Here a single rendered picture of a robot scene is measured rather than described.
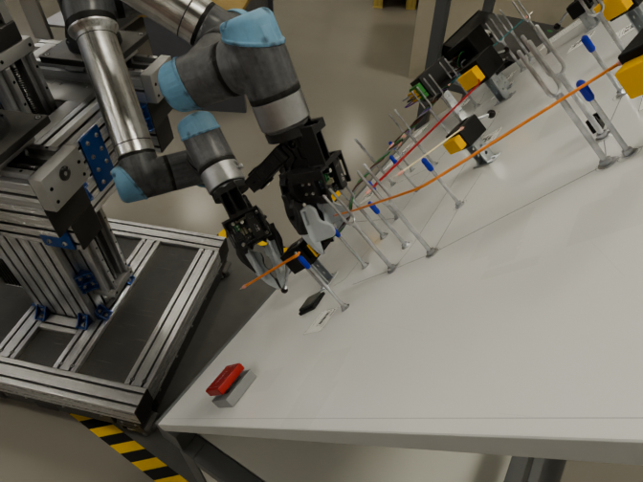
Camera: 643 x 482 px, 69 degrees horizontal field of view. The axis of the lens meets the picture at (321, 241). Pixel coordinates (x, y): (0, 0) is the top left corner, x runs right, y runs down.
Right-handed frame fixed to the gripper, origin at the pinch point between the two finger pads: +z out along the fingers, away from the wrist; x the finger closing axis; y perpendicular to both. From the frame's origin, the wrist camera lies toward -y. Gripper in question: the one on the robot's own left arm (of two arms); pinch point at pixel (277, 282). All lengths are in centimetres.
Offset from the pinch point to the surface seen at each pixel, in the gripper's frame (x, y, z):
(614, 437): 18, 66, 17
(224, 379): -11.0, 21.5, 9.6
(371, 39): 144, -317, -169
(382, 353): 10.1, 41.6, 13.0
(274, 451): -16.1, -4.5, 28.7
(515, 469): 24, -3, 52
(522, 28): 104, -60, -40
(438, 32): 71, -44, -46
